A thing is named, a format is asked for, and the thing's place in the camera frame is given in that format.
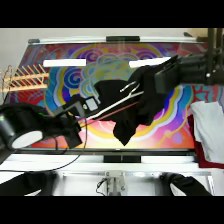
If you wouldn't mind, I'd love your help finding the black cable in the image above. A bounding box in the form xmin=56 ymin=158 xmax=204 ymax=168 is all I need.
xmin=95 ymin=177 xmax=108 ymax=196
xmin=0 ymin=118 xmax=89 ymax=174

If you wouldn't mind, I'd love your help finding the black garment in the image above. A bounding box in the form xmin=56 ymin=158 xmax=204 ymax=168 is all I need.
xmin=94 ymin=64 xmax=178 ymax=148

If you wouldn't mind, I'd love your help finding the wooden rack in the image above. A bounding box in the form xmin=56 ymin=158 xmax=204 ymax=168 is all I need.
xmin=0 ymin=64 xmax=50 ymax=94

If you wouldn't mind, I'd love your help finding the grey garment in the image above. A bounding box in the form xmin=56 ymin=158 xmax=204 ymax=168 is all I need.
xmin=189 ymin=99 xmax=224 ymax=165

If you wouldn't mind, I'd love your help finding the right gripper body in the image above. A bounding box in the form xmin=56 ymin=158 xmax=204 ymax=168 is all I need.
xmin=154 ymin=55 xmax=183 ymax=96

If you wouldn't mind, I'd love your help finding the silver frame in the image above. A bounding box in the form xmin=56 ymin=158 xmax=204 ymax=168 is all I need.
xmin=0 ymin=34 xmax=224 ymax=197

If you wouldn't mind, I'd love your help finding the white clothes hanger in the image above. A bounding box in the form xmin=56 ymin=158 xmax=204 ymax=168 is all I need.
xmin=79 ymin=79 xmax=146 ymax=129

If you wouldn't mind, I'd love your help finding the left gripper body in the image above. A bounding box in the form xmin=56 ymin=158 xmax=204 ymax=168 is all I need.
xmin=53 ymin=99 xmax=86 ymax=149

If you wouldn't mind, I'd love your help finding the red garment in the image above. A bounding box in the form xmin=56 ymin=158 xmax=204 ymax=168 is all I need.
xmin=186 ymin=114 xmax=224 ymax=170

